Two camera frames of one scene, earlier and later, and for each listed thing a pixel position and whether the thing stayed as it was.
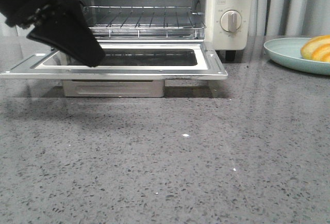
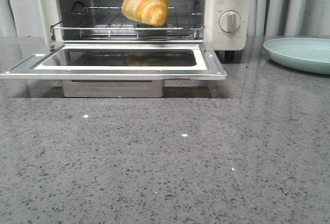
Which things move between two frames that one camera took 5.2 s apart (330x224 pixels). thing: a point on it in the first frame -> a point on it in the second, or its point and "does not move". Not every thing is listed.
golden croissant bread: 316,48 -> 147,5
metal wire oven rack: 143,21 does not move
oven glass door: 182,60 does not move
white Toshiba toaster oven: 150,29 does not move
